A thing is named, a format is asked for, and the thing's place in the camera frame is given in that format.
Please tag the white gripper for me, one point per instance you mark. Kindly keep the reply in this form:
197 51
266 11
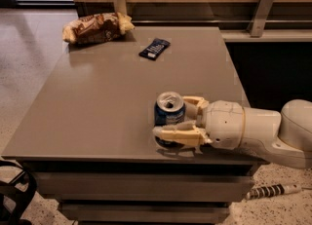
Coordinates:
224 122

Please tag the blue pepsi can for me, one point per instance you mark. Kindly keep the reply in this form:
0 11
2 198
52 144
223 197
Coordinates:
169 109

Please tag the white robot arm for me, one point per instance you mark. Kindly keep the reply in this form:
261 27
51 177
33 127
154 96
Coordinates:
283 138

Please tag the dark blue rxbar wrapper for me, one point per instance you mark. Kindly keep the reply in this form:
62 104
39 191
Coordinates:
153 50

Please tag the grey drawer cabinet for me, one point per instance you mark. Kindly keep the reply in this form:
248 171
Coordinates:
87 137

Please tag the striped white black tube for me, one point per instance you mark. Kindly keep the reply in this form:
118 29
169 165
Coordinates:
272 191

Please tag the brown chip bag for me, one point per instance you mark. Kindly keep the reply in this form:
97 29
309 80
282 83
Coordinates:
97 28

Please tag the black chair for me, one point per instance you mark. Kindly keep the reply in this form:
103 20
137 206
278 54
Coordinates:
21 190

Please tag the right metal bracket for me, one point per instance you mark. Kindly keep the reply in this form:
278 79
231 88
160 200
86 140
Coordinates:
257 24

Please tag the metal bracket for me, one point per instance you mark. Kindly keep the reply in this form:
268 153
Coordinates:
120 6
257 24

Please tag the left metal bracket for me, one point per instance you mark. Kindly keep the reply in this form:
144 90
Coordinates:
120 6

